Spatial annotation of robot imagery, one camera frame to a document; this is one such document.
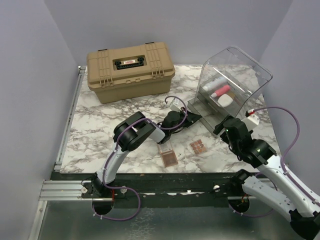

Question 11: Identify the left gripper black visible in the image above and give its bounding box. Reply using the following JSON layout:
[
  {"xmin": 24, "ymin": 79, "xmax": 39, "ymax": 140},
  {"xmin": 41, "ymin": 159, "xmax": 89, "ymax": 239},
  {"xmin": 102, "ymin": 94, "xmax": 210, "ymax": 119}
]
[{"xmin": 169, "ymin": 106, "xmax": 201, "ymax": 135}]

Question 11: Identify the white egg-shaped sponge case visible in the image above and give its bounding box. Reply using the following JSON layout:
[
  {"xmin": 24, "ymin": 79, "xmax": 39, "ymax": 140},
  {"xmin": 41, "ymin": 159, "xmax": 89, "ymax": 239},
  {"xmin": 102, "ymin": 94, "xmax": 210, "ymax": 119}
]
[{"xmin": 217, "ymin": 94, "xmax": 234, "ymax": 108}]

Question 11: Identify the white spray bottle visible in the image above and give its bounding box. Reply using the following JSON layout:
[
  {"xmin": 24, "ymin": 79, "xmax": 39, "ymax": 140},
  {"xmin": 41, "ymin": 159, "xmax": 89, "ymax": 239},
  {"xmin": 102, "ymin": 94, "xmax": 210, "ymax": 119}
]
[{"xmin": 202, "ymin": 76, "xmax": 227, "ymax": 92}]

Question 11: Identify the clear acrylic makeup organizer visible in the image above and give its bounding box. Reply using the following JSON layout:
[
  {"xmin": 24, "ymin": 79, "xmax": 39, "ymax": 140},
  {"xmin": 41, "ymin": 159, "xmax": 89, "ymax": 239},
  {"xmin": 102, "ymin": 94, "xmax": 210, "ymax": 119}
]
[{"xmin": 187, "ymin": 46, "xmax": 273, "ymax": 136}]

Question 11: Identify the tan plastic toolbox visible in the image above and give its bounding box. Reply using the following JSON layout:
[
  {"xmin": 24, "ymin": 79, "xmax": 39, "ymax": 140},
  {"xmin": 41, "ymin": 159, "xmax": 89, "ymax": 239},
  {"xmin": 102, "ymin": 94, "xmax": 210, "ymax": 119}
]
[{"xmin": 86, "ymin": 42, "xmax": 176, "ymax": 104}]

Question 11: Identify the pink tube with white cap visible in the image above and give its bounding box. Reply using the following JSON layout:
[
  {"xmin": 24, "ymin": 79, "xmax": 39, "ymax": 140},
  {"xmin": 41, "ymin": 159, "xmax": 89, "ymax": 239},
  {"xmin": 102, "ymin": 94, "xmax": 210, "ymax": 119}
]
[{"xmin": 210, "ymin": 85, "xmax": 231, "ymax": 98}]

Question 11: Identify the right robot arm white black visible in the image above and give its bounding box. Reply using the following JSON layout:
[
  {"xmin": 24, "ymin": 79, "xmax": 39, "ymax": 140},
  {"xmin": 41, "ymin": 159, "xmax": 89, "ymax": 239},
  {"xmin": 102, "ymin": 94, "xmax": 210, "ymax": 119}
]
[{"xmin": 213, "ymin": 114, "xmax": 320, "ymax": 240}]

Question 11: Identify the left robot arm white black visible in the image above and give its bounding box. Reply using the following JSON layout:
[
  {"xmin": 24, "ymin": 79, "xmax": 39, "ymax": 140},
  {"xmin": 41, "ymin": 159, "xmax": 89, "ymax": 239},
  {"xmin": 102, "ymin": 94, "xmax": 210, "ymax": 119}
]
[{"xmin": 91, "ymin": 107, "xmax": 202, "ymax": 198}]

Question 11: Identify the orange eyeshadow palette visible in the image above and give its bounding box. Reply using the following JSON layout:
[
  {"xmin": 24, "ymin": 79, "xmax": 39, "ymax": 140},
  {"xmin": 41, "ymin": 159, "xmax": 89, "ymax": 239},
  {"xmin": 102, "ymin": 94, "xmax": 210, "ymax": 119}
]
[{"xmin": 189, "ymin": 139, "xmax": 207, "ymax": 155}]

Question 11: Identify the labelled compact box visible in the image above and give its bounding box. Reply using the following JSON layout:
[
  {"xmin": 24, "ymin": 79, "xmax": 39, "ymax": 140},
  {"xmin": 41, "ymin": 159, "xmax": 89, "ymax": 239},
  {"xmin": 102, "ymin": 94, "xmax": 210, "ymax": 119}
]
[{"xmin": 157, "ymin": 140, "xmax": 173, "ymax": 154}]

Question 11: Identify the rose gold clear compact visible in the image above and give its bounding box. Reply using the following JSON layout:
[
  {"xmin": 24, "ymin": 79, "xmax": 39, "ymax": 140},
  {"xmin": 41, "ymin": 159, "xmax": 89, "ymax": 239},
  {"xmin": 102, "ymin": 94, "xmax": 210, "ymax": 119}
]
[{"xmin": 161, "ymin": 151, "xmax": 178, "ymax": 168}]

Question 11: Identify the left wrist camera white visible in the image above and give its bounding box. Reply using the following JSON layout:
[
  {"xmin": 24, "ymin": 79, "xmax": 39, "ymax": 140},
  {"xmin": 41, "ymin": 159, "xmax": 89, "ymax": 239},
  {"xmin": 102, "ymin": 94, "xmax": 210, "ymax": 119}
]
[{"xmin": 169, "ymin": 98, "xmax": 181, "ymax": 112}]

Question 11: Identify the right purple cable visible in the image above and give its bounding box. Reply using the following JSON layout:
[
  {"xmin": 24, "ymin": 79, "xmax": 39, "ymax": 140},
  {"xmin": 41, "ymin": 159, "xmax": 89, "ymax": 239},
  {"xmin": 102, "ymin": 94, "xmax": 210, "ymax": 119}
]
[{"xmin": 228, "ymin": 106, "xmax": 320, "ymax": 218}]

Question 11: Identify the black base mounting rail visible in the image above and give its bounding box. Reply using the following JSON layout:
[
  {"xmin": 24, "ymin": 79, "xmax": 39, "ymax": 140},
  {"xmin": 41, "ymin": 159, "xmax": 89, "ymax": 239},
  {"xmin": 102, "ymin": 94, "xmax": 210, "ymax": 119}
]
[{"xmin": 43, "ymin": 172, "xmax": 249, "ymax": 213}]

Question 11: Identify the aluminium frame rail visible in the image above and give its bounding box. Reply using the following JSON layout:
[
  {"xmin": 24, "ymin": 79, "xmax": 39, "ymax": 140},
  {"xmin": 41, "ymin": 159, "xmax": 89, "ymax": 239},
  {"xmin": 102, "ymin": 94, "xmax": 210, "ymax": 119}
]
[{"xmin": 39, "ymin": 66, "xmax": 86, "ymax": 202}]

